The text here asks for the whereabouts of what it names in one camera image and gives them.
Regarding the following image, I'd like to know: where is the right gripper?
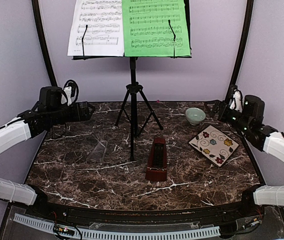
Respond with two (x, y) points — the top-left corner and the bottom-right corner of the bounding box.
(205, 99), (252, 133)

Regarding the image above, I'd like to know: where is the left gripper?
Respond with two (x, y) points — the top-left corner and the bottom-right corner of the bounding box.
(48, 101), (95, 127)

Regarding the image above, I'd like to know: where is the clear plastic metronome cover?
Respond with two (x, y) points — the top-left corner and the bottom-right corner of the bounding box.
(87, 140), (108, 164)

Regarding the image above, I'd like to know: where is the black music stand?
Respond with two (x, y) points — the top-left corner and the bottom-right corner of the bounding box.
(72, 0), (193, 162)

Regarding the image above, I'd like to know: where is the white sheet music paper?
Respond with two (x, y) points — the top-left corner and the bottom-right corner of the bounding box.
(67, 0), (124, 57)

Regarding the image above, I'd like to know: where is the dark red wooden metronome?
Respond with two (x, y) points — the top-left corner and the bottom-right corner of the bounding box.
(145, 137), (167, 182)

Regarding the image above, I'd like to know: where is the green paper sheet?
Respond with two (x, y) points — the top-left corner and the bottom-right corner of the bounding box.
(122, 0), (191, 58)

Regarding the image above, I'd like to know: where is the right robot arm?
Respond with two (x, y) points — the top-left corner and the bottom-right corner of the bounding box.
(210, 95), (284, 217)

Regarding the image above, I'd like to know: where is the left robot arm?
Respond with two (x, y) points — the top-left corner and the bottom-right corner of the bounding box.
(0, 79), (95, 218)

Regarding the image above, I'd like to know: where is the pale green ceramic bowl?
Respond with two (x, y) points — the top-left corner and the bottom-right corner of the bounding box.
(185, 107), (206, 125)

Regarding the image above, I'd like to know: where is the square floral plate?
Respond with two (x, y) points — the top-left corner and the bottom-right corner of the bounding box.
(189, 125), (239, 168)

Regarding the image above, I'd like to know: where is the small circuit board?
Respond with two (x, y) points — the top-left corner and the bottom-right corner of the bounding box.
(53, 225), (75, 237)

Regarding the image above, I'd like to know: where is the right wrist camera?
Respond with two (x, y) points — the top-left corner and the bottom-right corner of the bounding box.
(229, 85), (242, 112)

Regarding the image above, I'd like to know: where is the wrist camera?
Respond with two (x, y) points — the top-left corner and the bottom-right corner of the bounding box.
(229, 85), (242, 112)
(61, 79), (79, 106)

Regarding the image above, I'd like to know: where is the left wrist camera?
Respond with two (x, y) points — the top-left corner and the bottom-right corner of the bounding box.
(61, 79), (79, 106)

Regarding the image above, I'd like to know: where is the left black frame post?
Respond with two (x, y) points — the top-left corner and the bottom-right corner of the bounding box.
(31, 0), (58, 87)

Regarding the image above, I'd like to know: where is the black front rail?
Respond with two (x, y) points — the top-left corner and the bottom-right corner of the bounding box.
(26, 202), (264, 226)

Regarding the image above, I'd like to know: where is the white slotted cable duct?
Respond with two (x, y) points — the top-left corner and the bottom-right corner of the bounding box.
(13, 213), (220, 240)

